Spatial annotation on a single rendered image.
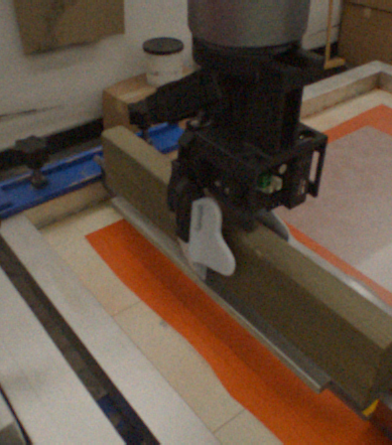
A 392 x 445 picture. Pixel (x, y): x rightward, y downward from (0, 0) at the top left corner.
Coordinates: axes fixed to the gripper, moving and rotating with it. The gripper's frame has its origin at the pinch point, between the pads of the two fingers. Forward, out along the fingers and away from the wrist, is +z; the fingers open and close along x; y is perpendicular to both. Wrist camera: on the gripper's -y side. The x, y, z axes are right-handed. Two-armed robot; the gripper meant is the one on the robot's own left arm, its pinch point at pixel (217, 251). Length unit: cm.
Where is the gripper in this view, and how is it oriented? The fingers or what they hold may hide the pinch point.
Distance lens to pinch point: 46.4
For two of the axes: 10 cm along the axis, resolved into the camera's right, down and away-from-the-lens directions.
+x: 7.9, -3.9, 4.8
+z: 0.0, 7.7, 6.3
